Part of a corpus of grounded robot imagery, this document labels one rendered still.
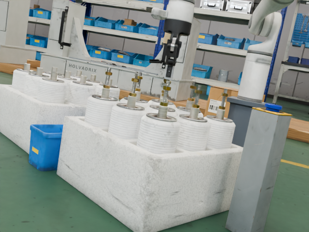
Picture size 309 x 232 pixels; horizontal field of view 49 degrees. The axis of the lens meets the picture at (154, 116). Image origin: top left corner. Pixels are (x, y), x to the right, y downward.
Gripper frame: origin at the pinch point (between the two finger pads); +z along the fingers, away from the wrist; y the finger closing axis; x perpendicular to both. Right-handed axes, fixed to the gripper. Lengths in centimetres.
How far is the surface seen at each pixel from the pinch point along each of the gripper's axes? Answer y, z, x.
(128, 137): -13.3, 17.5, 6.5
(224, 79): 462, 5, -62
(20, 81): 30, 14, 58
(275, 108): -15.2, 3.5, -26.8
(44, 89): 14.3, 13.1, 41.3
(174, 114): -2.5, 11.1, -3.7
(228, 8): 457, -102, -46
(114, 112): -12.4, 12.1, 11.1
